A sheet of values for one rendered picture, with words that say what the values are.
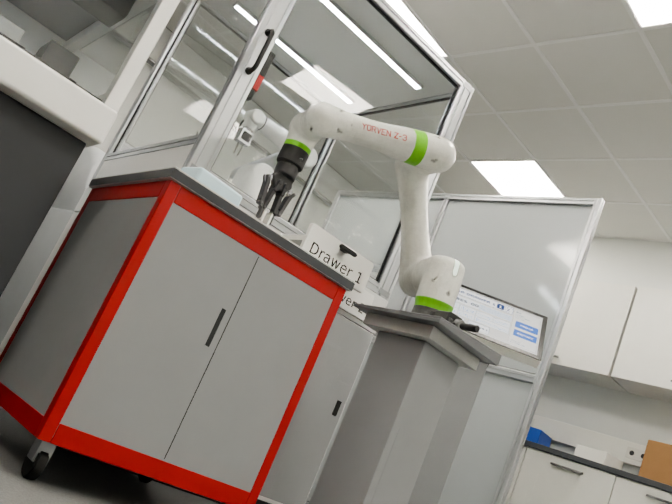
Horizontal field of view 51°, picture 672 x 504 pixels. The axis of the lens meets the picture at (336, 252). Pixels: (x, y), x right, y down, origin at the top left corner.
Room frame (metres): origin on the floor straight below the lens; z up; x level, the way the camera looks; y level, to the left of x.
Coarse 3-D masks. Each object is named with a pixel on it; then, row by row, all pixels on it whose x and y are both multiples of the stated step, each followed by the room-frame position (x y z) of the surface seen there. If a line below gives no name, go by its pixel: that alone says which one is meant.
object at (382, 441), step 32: (384, 320) 2.20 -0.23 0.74; (384, 352) 2.22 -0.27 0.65; (416, 352) 2.13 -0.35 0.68; (448, 352) 2.14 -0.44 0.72; (384, 384) 2.18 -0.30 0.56; (416, 384) 2.13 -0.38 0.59; (448, 384) 2.23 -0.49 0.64; (352, 416) 2.24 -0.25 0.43; (384, 416) 2.15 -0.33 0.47; (416, 416) 2.17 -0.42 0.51; (352, 448) 2.20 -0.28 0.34; (384, 448) 2.12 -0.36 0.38; (416, 448) 2.20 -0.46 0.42; (320, 480) 2.25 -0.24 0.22; (352, 480) 2.16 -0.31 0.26; (384, 480) 2.15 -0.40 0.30
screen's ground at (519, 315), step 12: (456, 300) 2.93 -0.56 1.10; (468, 300) 2.95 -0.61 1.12; (504, 312) 2.93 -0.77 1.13; (516, 312) 2.94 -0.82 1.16; (528, 324) 2.90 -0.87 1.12; (540, 324) 2.91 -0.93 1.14; (492, 336) 2.81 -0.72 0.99; (504, 336) 2.82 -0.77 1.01; (516, 336) 2.83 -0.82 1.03; (528, 348) 2.79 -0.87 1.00
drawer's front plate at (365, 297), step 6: (348, 294) 2.67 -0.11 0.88; (354, 294) 2.69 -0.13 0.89; (360, 294) 2.70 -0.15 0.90; (366, 294) 2.72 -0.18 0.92; (348, 300) 2.68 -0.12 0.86; (354, 300) 2.70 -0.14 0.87; (360, 300) 2.71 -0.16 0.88; (366, 300) 2.73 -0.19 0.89; (372, 300) 2.74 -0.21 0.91; (342, 306) 2.67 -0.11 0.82; (348, 306) 2.69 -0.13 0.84; (354, 306) 2.70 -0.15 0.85; (348, 312) 2.71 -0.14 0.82; (354, 312) 2.71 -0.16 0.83; (360, 318) 2.73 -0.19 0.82
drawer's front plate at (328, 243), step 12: (312, 228) 2.14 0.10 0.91; (312, 240) 2.15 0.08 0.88; (324, 240) 2.18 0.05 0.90; (336, 240) 2.20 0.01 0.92; (312, 252) 2.16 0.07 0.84; (336, 252) 2.21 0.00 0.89; (348, 264) 2.25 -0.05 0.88; (360, 264) 2.27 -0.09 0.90; (372, 264) 2.30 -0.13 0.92; (348, 276) 2.26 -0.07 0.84; (360, 276) 2.28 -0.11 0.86; (360, 288) 2.29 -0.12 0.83
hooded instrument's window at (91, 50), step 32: (0, 0) 1.63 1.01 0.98; (32, 0) 1.66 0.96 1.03; (64, 0) 1.70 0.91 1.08; (96, 0) 1.74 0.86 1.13; (128, 0) 1.78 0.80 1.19; (160, 0) 1.82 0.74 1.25; (0, 32) 1.65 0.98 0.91; (32, 32) 1.69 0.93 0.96; (64, 32) 1.72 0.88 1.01; (96, 32) 1.76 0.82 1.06; (128, 32) 1.80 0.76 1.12; (64, 64) 1.74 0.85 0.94; (96, 64) 1.78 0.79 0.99; (96, 96) 1.81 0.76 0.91
